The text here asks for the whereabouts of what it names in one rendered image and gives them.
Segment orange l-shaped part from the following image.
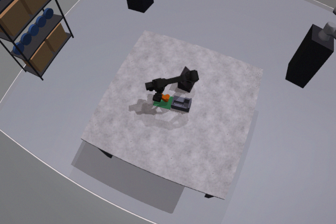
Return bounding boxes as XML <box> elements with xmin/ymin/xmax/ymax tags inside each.
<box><xmin>161</xmin><ymin>94</ymin><xmax>170</xmax><ymax>102</ymax></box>

